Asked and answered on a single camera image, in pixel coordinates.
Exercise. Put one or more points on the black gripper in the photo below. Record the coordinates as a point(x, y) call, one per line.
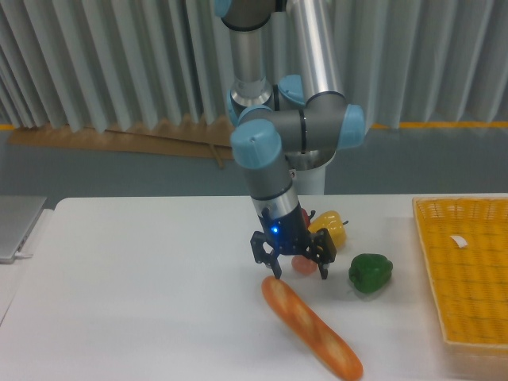
point(288, 235)

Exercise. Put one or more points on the orange baguette bread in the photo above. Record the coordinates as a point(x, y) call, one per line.
point(322, 341)

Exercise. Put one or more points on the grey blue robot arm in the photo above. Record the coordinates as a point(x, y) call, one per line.
point(296, 124)

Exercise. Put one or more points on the white label in basket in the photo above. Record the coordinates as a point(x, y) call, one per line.
point(460, 241)

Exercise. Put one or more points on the yellow woven basket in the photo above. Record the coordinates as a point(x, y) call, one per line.
point(469, 285)

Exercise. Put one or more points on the brown egg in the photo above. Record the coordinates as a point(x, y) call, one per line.
point(303, 266)

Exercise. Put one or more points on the red bell pepper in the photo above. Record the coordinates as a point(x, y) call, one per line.
point(307, 216)

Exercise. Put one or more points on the yellow bell pepper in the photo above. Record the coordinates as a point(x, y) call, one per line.
point(332, 221)

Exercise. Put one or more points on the green bell pepper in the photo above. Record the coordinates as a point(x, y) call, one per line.
point(369, 272)

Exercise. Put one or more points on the brown cardboard sheet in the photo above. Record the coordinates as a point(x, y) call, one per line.
point(189, 139)

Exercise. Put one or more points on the yellow floor tape line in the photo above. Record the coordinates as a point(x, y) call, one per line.
point(407, 125)

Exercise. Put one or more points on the grey pleated curtain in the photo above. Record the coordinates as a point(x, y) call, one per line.
point(105, 63)

